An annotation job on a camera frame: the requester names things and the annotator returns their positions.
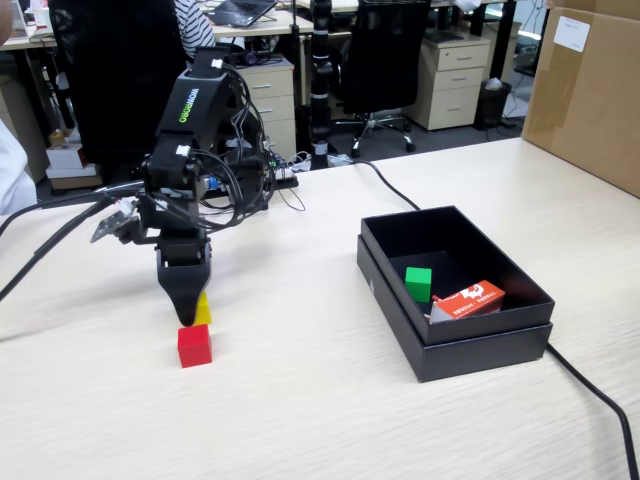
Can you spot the red and white carton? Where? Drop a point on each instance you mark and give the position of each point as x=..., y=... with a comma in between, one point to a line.
x=470, y=300

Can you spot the beige drawer cabinet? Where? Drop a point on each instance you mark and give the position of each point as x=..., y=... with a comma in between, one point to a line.
x=450, y=85
x=272, y=100

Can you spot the tall black chair back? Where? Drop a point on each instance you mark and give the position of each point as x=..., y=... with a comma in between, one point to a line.
x=115, y=75

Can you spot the large brown cardboard box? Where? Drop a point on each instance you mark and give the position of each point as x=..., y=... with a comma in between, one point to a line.
x=585, y=95

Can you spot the black pole with white bands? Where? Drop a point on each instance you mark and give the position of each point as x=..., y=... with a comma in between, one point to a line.
x=320, y=75

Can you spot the white power strip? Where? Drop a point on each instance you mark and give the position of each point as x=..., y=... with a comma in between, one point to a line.
x=320, y=160

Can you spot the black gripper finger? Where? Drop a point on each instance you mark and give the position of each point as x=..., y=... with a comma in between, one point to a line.
x=184, y=285

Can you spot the wrist camera on metal mount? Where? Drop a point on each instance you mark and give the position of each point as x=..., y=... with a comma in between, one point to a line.
x=112, y=222

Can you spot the beige office desk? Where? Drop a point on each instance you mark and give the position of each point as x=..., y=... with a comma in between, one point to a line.
x=265, y=27

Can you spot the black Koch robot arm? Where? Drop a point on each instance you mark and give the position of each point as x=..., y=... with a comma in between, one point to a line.
x=195, y=105

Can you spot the person in striped shirt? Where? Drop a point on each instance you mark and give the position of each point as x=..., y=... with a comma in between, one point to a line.
x=195, y=30

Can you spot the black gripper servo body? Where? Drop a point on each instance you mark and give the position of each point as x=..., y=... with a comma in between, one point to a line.
x=170, y=220

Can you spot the black trash bin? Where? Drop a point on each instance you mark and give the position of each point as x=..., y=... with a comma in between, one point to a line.
x=492, y=102

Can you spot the black cardboard box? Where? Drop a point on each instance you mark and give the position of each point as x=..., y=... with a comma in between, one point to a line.
x=500, y=280

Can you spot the small boxes on floor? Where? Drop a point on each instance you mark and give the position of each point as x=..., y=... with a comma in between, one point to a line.
x=70, y=160

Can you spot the red wooden cube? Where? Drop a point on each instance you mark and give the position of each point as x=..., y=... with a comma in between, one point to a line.
x=194, y=347

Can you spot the green wooden cube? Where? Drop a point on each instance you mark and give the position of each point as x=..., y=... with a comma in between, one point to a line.
x=418, y=285

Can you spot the person in white garment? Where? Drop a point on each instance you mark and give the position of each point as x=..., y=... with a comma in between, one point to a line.
x=12, y=175

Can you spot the black box lid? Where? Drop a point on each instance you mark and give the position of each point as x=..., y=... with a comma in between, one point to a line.
x=475, y=357

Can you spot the black mesh office chair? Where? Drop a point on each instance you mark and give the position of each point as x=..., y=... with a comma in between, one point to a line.
x=385, y=55

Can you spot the yellow wooden cube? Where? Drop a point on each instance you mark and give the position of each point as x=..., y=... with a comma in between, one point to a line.
x=204, y=310

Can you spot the black laptop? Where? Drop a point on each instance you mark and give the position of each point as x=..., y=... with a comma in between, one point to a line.
x=240, y=12

